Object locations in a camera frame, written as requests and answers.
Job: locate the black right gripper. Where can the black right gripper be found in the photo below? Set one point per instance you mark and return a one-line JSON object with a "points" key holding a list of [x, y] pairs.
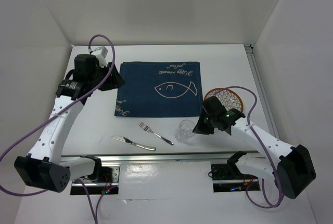
{"points": [[200, 128]]}

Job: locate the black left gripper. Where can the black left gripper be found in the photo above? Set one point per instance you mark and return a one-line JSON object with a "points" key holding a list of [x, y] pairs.
{"points": [[115, 80]]}

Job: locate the clear drinking glass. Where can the clear drinking glass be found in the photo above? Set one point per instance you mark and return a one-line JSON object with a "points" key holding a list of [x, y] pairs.
{"points": [[184, 132]]}

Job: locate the blue fish placemat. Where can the blue fish placemat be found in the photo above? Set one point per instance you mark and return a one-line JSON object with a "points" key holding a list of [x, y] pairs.
{"points": [[159, 90]]}

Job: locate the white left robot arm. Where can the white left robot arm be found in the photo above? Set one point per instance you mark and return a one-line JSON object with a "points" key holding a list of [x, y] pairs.
{"points": [[42, 167]]}

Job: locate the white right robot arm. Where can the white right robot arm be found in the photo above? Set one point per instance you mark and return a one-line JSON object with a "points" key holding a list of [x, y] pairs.
{"points": [[289, 168]]}

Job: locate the patterned ceramic plate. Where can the patterned ceramic plate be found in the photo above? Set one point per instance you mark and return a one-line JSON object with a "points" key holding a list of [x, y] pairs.
{"points": [[228, 98]]}

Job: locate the silver table knife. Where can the silver table knife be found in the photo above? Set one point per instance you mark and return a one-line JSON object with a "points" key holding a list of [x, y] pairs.
{"points": [[126, 140]]}

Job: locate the silver fork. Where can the silver fork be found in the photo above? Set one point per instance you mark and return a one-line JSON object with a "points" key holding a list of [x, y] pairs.
{"points": [[149, 130]]}

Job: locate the front aluminium rail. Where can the front aluminium rail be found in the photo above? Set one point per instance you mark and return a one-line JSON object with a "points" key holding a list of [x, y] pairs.
{"points": [[164, 157]]}

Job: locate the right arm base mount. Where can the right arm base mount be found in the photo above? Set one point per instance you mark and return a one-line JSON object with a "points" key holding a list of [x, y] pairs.
{"points": [[224, 180]]}

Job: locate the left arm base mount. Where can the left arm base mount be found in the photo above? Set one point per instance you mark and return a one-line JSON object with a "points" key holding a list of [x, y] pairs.
{"points": [[107, 182]]}

